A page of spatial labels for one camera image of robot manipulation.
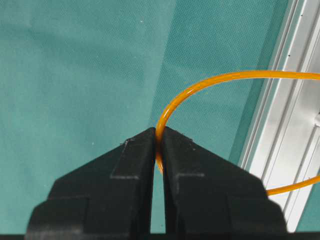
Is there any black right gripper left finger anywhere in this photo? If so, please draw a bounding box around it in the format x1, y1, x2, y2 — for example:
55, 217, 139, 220
26, 127, 155, 235

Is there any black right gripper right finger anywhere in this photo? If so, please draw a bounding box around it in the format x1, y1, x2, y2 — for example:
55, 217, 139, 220
161, 127, 287, 235

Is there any orange rubber band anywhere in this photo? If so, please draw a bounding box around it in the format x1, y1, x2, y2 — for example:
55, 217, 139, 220
154, 70, 320, 197

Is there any aluminium extrusion rail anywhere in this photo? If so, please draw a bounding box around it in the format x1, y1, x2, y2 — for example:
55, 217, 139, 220
237, 0, 320, 233

